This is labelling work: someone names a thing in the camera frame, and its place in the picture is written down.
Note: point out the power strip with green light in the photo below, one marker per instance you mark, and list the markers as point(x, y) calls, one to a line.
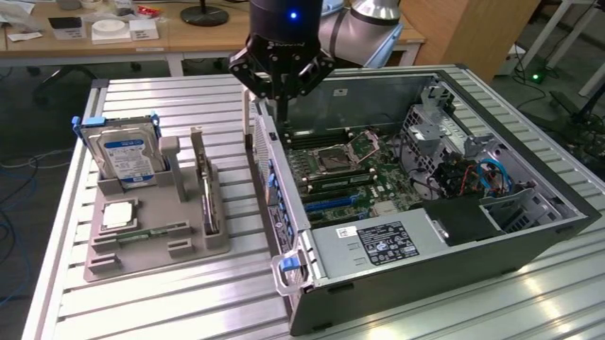
point(535, 76)

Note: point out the perforated metal drive cage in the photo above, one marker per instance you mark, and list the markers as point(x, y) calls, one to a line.
point(425, 134)

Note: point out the grey metal disk bay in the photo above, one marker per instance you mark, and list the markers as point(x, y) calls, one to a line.
point(519, 212)

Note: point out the black open PC case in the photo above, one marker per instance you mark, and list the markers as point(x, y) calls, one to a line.
point(425, 283)

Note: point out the metal socket cover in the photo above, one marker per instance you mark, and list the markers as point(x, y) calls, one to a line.
point(366, 145)

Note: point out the CPU socket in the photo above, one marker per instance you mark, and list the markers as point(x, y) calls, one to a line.
point(335, 159)

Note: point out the blue card retainer clip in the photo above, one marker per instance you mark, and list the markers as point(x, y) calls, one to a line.
point(279, 198)
point(271, 173)
point(284, 216)

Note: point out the blue case latch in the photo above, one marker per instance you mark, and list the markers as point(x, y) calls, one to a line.
point(288, 265)

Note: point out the white round dish on box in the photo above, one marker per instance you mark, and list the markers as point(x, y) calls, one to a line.
point(109, 30)

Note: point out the grey cup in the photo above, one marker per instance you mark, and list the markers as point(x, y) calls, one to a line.
point(69, 5)

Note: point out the white box with black top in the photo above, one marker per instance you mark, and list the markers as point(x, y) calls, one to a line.
point(67, 26)

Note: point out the grey power supply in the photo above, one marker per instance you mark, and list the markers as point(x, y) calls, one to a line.
point(330, 255)

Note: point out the black fan housing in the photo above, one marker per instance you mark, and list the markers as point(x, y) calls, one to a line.
point(453, 178)

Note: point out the black round lamp base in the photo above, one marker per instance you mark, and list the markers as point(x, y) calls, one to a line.
point(203, 16)

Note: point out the wooden desk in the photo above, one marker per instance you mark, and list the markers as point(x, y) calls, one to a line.
point(47, 49)

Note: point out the hard disk with blue carrier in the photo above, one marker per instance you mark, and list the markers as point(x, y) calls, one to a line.
point(124, 156)

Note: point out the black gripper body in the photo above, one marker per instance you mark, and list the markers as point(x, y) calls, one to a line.
point(283, 25)

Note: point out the black equipment stand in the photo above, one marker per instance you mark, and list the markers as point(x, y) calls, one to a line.
point(566, 102)

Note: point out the black chair base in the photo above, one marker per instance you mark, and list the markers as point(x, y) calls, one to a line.
point(61, 76)

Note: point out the clear plastic bag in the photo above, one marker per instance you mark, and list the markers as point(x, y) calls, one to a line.
point(16, 17)

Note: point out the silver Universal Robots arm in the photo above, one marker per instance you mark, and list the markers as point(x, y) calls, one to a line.
point(359, 33)

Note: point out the grey parts rack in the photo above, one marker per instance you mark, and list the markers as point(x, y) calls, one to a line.
point(151, 255)

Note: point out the white desk frame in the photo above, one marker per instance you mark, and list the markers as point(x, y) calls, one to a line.
point(543, 35)

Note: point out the low-profile graphics card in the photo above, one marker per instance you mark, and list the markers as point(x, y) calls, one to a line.
point(207, 198)

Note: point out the green RAM stick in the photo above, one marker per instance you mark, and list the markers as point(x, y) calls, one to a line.
point(141, 234)

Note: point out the green motherboard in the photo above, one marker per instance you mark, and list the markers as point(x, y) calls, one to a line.
point(373, 177)

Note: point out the white paper slip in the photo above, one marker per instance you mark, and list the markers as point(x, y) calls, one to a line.
point(23, 37)

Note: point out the dark RAM stick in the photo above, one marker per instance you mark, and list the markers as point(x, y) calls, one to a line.
point(340, 181)

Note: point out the blue expansion slot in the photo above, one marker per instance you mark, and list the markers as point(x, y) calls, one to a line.
point(330, 205)

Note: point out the red packet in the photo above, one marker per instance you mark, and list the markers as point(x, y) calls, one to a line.
point(145, 12)

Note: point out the silver CPU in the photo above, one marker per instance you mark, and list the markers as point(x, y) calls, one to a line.
point(117, 216)

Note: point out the black RAM slot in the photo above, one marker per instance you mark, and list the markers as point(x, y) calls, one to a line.
point(319, 133)

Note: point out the plain white box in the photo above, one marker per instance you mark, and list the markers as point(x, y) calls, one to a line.
point(143, 30)

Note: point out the wooden cabinet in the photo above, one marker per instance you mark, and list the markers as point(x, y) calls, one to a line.
point(473, 35)

